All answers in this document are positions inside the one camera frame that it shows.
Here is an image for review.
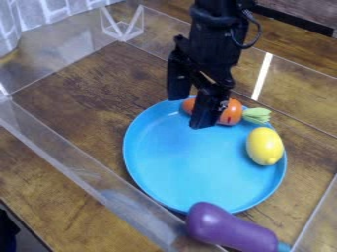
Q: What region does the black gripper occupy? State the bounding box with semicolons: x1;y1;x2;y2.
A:
167;0;259;129

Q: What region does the orange toy carrot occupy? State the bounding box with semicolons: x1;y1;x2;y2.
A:
182;97;271;126

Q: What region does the blue round tray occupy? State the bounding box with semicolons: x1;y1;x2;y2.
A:
124;100;287;214

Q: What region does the yellow toy lemon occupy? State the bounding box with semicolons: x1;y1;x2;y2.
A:
246;127;284;165

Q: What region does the white patterned curtain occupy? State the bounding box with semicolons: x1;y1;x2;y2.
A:
0;0;123;57

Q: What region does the purple toy eggplant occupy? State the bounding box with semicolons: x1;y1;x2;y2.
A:
186;202;291;252

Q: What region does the clear acrylic enclosure wall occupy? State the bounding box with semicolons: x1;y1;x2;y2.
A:
0;0;337;252

